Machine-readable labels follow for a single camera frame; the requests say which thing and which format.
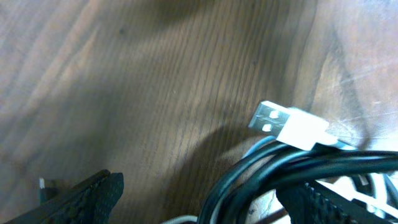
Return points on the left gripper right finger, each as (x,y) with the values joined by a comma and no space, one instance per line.
(321,202)

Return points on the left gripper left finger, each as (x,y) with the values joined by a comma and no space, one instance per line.
(90,201)

